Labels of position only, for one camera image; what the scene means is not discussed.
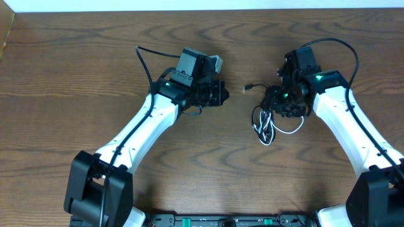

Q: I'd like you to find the white USB cable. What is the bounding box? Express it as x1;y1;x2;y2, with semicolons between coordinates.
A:
252;110;305;146

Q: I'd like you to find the black USB cable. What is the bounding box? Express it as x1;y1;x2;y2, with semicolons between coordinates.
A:
242;83;277;144

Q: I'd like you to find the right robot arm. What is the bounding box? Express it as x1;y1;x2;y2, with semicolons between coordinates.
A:
261;47;403;226

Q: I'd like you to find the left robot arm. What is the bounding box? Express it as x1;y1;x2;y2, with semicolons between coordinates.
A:
64;47;229;226

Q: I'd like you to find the cardboard box edge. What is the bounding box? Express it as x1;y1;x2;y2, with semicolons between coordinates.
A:
0;0;15;60

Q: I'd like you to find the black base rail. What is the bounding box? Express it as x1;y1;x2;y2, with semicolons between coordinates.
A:
71;212;319;227

